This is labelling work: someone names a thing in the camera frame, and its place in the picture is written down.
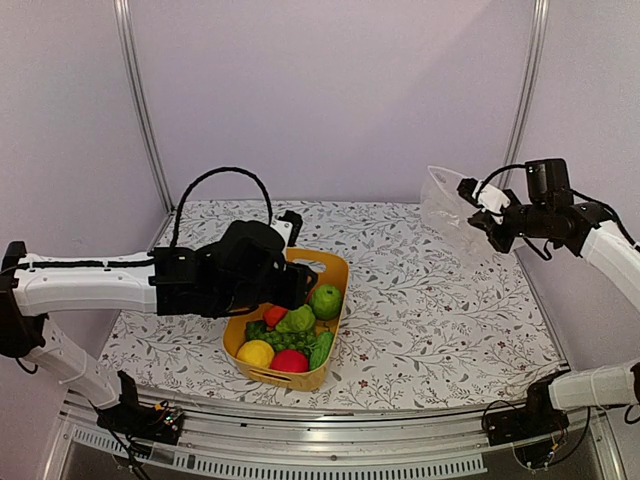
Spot floral tablecloth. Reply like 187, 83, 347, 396
100, 201, 566, 410

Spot red toy apple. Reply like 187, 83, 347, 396
270, 350, 309, 373

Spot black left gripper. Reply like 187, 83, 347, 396
215, 262, 319, 315

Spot green toy apple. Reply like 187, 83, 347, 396
309, 284, 343, 320

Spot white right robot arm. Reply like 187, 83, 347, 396
458, 179, 639, 436

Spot green toy broccoli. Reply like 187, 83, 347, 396
245, 320, 268, 341

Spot right aluminium frame post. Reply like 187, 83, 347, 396
503, 0, 549, 166

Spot green toy cabbage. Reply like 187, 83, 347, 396
275, 304, 316, 333

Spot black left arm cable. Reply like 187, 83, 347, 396
169, 166, 275, 249

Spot orange toy carrot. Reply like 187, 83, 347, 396
263, 306, 288, 328

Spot green toy grapes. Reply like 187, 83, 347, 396
261, 330, 317, 357

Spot yellow plastic basket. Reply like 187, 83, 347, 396
223, 249, 349, 392

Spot green toy cucumber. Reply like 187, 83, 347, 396
309, 331, 334, 371

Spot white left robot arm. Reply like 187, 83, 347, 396
1, 220, 318, 434

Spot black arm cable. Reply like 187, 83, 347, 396
477, 163, 531, 194
169, 166, 275, 249

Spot left aluminium frame post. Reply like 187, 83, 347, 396
113, 0, 174, 213

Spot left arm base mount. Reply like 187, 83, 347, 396
96, 371, 185, 446

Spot clear zip top bag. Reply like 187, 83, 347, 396
420, 165, 496, 263

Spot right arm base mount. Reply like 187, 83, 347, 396
481, 382, 569, 469

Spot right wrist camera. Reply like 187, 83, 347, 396
457, 178, 511, 215

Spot aluminium frame post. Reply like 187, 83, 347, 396
113, 0, 174, 213
503, 0, 549, 166

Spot yellow toy lemon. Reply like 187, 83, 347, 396
236, 340, 275, 368

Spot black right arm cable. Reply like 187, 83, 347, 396
477, 163, 531, 194

